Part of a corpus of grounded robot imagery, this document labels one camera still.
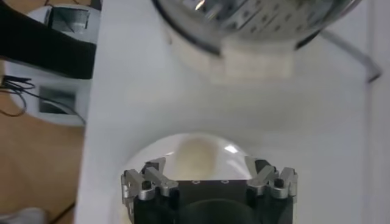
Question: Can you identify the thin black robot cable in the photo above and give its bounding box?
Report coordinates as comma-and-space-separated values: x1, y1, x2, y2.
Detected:
0, 75, 87, 125

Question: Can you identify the white round plate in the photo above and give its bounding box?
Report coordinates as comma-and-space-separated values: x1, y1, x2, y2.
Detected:
112, 132, 255, 224

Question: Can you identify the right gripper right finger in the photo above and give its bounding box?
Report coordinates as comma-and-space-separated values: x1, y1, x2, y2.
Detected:
244, 155, 299, 200

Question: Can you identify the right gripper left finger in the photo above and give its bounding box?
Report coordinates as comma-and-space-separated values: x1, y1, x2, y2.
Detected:
121, 156, 179, 205

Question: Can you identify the white steamed baozi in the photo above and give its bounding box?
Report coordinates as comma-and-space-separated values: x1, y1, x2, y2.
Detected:
175, 136, 219, 181

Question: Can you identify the grey cooker power cord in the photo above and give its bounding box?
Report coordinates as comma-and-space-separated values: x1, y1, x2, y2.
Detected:
318, 29, 383, 83

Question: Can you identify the stainless steel steamer basket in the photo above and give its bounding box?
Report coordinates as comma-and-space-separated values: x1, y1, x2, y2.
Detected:
152, 0, 363, 57

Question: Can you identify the white and black robot body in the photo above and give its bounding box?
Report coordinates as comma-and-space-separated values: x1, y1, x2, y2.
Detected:
0, 0, 103, 127

